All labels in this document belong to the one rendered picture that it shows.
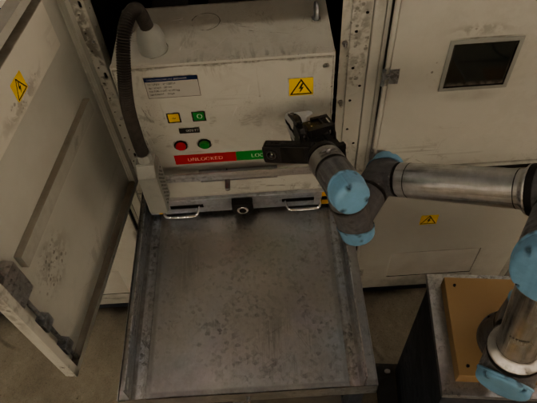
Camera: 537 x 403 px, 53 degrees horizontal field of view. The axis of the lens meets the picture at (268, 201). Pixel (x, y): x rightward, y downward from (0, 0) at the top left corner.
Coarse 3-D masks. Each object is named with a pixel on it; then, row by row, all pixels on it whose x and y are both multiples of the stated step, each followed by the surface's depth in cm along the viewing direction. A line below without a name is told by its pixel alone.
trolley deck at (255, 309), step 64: (192, 256) 152; (256, 256) 151; (320, 256) 150; (128, 320) 141; (192, 320) 140; (256, 320) 139; (320, 320) 138; (192, 384) 130; (256, 384) 129; (320, 384) 129
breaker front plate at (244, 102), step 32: (224, 64) 118; (256, 64) 118; (288, 64) 118; (320, 64) 119; (192, 96) 124; (224, 96) 125; (256, 96) 125; (288, 96) 126; (320, 96) 126; (160, 128) 132; (224, 128) 133; (256, 128) 134; (160, 160) 141; (256, 160) 143; (192, 192) 153; (224, 192) 153; (256, 192) 154
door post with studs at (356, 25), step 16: (352, 0) 123; (368, 0) 123; (352, 16) 126; (368, 16) 126; (352, 32) 129; (368, 32) 130; (352, 48) 133; (352, 64) 137; (352, 80) 141; (336, 96) 146; (352, 96) 146; (336, 112) 151; (352, 112) 150; (336, 128) 156; (352, 128) 155; (352, 144) 161; (352, 160) 167
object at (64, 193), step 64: (64, 0) 117; (0, 64) 96; (64, 64) 124; (0, 128) 97; (64, 128) 126; (0, 192) 102; (64, 192) 128; (128, 192) 167; (0, 256) 103; (64, 256) 129; (64, 320) 131
